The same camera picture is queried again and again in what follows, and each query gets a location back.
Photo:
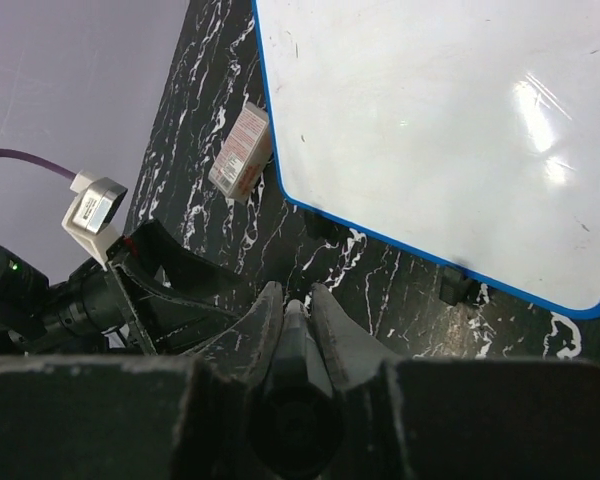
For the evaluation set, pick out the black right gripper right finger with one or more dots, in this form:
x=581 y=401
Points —
x=351 y=354

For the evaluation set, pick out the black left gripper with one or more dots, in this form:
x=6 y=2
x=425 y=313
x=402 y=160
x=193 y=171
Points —
x=160 y=291

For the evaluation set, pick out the blue framed whiteboard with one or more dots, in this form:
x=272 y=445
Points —
x=466 y=132

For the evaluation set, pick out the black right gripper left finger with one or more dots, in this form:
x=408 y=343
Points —
x=242 y=353

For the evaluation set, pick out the small white orange box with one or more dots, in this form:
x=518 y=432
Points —
x=244 y=154

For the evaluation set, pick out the black capped whiteboard marker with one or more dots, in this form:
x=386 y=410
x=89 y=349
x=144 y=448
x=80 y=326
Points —
x=297 y=360

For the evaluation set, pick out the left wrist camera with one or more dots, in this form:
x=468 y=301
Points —
x=88 y=219

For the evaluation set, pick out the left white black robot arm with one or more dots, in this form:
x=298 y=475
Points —
x=34 y=314

